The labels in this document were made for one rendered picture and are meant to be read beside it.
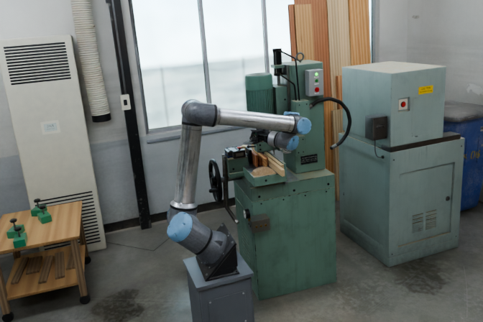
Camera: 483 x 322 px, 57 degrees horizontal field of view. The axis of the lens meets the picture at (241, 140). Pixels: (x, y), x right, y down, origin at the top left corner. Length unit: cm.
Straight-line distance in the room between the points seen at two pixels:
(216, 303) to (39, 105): 211
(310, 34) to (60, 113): 233
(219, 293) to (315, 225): 94
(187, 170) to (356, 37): 275
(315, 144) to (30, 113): 215
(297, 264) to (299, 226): 28
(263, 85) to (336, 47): 185
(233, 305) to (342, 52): 291
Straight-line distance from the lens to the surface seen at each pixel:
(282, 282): 313
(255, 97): 279
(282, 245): 300
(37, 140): 377
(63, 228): 331
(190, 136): 234
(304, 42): 434
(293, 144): 253
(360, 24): 467
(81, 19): 379
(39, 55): 368
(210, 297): 239
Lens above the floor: 181
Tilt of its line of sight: 15 degrees down
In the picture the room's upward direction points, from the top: 4 degrees counter-clockwise
